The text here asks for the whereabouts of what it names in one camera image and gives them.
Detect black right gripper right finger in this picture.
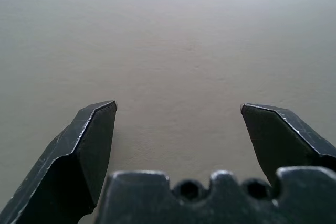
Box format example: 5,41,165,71
239,103,336,187

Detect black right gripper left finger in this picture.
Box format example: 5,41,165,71
0,100,118,224

